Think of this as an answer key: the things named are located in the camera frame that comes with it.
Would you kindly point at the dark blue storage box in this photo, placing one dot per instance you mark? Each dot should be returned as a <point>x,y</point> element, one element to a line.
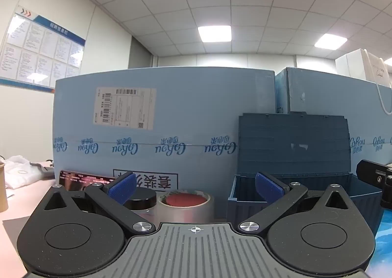
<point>313,150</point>

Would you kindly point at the brown paper cup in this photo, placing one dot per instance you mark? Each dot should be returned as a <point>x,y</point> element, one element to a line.
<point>3,192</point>

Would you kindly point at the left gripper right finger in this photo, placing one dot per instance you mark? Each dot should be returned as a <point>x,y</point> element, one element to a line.
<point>332,239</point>

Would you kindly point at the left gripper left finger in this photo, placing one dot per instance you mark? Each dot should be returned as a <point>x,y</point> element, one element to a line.
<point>79,234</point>

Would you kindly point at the smartphone with pink screen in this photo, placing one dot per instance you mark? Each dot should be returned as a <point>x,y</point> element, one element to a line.
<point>76,181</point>

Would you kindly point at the blue printed table mat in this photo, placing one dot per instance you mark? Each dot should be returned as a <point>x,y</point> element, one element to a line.
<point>381,262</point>

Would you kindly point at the large light blue carton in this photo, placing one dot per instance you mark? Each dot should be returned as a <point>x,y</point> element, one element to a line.
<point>175,127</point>

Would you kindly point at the white plastic bag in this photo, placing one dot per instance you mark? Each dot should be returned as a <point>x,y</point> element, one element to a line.
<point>19,172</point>

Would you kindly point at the white paper bag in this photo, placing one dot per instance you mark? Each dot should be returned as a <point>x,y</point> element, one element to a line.
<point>361,64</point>

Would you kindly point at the black lid glass jar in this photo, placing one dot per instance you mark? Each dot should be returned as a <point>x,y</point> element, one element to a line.
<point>143,200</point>

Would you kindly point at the wall notice board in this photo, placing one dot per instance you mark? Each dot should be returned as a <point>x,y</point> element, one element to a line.
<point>37,52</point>

